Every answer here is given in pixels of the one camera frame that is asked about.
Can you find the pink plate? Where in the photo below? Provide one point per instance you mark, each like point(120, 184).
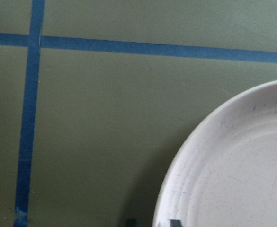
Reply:
point(225, 173)

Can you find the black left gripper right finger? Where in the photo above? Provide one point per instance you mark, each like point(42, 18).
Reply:
point(175, 223)

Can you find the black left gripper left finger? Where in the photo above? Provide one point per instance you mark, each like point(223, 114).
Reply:
point(131, 222)

